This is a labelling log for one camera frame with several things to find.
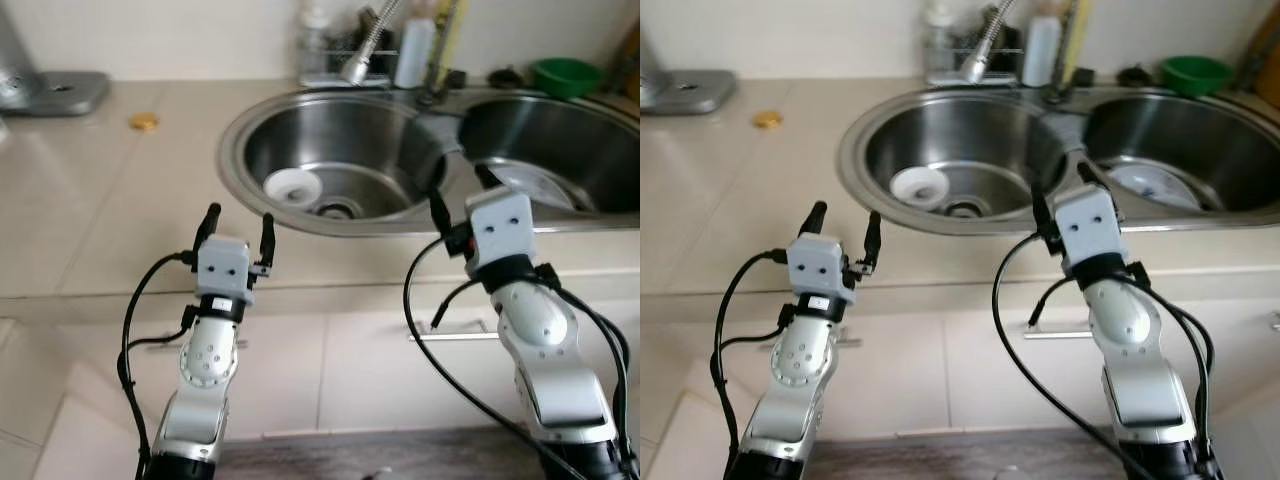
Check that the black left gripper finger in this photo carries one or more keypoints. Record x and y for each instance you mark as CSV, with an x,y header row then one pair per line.
x,y
815,218
208,224
267,238
873,235

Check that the green plastic bowl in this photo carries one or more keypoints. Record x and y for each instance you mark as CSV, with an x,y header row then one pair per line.
x,y
567,78
1197,76

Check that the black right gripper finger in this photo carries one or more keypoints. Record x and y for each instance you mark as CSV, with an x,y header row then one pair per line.
x,y
488,178
1090,175
1040,205
439,208

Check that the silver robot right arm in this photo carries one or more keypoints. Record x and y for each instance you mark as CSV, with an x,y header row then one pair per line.
x,y
1135,330
540,330

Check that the black sink plug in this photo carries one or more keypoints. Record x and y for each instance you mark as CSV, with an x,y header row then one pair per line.
x,y
1135,77
506,79

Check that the cream kitchen base cabinet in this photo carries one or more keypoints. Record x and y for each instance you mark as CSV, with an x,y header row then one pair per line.
x,y
370,380
960,390

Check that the white plastic bottle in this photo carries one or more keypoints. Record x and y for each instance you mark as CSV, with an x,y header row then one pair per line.
x,y
1040,52
413,55

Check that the steel gooseneck faucet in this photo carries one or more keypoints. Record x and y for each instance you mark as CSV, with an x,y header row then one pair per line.
x,y
355,68
977,66

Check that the gold round jar lid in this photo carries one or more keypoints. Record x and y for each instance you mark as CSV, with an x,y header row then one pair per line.
x,y
143,121
767,119

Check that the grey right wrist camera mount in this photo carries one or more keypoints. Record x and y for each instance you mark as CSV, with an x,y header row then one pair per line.
x,y
500,228
1090,225

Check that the small white bowl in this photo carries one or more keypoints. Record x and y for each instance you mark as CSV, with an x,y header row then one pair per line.
x,y
920,186
293,187

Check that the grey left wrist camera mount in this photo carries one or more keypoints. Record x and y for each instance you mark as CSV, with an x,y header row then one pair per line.
x,y
820,265
222,268

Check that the wooden cutting board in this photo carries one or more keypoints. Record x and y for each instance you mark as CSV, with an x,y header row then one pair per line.
x,y
1268,55
633,60

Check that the small black block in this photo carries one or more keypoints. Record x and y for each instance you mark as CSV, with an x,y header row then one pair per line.
x,y
1082,78
455,80

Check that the stainless steel double sink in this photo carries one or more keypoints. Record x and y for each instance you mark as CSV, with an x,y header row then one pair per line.
x,y
970,130
350,130

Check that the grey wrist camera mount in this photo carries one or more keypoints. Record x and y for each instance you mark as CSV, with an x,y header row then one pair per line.
x,y
222,268
500,228
1090,225
820,265

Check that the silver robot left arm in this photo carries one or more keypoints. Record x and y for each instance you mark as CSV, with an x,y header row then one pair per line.
x,y
805,350
210,350

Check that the white plate with blue pattern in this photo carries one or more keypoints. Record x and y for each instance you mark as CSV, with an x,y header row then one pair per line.
x,y
540,185
1160,185

